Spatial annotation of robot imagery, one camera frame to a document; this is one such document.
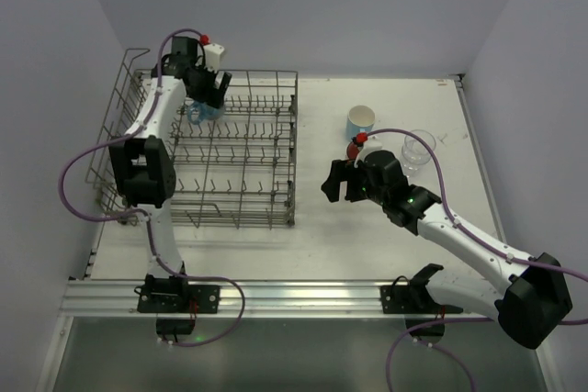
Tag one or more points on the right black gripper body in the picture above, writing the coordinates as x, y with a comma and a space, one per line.
349, 181

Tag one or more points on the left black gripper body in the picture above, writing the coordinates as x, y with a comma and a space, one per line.
205, 86

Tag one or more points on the blue patterned mug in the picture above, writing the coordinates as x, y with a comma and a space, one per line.
200, 112

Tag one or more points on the light blue faceted cup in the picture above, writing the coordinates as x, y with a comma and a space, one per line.
359, 118

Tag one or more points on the clear glass cup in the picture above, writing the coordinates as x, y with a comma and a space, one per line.
412, 165
419, 142

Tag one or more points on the pink patterned mug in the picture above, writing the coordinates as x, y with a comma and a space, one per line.
352, 151

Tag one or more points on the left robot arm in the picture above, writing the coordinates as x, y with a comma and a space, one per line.
143, 171

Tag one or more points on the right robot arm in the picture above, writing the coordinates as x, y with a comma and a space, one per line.
527, 296

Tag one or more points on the right black controller box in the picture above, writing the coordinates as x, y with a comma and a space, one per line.
422, 329

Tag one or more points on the black controller box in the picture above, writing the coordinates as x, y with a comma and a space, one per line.
422, 329
171, 329

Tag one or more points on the left black controller box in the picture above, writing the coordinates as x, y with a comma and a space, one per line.
171, 329

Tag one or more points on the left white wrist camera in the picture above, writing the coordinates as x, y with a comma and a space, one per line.
213, 53

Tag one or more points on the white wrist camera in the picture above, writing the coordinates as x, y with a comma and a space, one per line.
213, 53
366, 144

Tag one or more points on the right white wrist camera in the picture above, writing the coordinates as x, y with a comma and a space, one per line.
366, 144

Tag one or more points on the grey wire dish rack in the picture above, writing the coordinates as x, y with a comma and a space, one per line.
237, 171

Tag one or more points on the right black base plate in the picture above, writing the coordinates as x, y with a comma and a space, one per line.
410, 296

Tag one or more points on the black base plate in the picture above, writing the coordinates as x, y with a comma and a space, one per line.
175, 295
410, 296

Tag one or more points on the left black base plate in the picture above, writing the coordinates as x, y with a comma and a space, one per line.
175, 295

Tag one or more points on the aluminium mounting rail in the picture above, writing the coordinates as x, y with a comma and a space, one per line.
263, 300

